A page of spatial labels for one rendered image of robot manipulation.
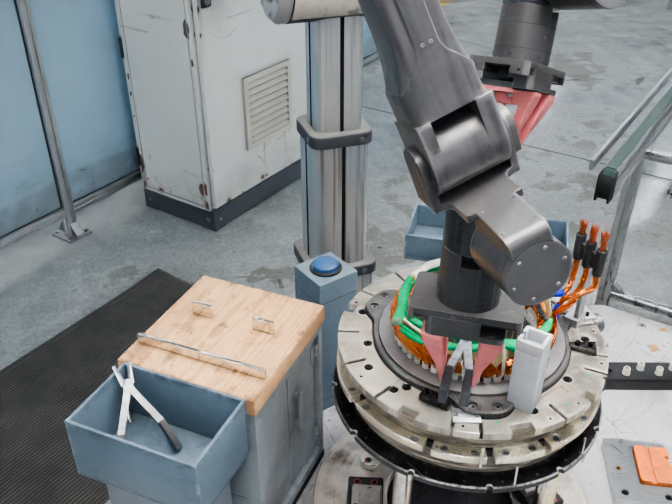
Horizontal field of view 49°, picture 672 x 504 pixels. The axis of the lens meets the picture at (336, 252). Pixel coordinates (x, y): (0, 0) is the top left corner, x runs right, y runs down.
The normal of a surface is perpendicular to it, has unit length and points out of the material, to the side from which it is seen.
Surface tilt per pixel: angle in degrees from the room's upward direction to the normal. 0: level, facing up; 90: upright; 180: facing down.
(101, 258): 0
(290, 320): 0
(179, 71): 90
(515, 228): 21
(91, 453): 90
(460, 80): 75
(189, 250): 0
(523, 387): 90
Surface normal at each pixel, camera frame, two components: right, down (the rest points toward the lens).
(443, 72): 0.22, 0.28
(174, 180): -0.49, 0.39
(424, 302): 0.01, -0.87
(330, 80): 0.33, 0.51
